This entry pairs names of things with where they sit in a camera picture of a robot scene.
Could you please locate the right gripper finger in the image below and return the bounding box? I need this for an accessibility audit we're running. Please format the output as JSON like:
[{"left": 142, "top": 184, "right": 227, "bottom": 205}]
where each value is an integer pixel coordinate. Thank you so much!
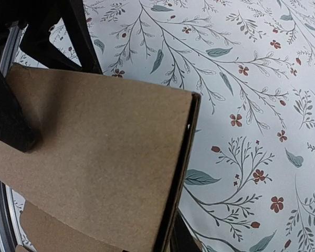
[{"left": 170, "top": 210, "right": 201, "bottom": 252}]

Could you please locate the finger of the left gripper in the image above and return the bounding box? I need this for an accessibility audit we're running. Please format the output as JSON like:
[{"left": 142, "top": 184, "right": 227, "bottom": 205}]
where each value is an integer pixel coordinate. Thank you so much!
[{"left": 0, "top": 71, "right": 37, "bottom": 152}]

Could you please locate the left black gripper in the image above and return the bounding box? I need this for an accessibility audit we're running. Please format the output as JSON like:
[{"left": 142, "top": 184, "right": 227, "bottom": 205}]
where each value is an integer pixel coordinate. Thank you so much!
[{"left": 0, "top": 1, "right": 102, "bottom": 74}]

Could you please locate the brown cardboard box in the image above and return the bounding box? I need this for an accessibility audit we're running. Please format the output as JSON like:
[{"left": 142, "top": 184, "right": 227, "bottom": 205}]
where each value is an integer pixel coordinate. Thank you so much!
[{"left": 0, "top": 64, "right": 201, "bottom": 251}]

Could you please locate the floral patterned table mat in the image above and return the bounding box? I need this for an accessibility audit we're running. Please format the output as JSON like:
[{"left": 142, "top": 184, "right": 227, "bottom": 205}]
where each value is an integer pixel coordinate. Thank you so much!
[{"left": 9, "top": 0, "right": 315, "bottom": 252}]

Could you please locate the aluminium front rail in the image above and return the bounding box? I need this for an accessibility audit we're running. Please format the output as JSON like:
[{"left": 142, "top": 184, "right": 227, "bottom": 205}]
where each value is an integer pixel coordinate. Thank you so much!
[{"left": 0, "top": 27, "right": 22, "bottom": 251}]

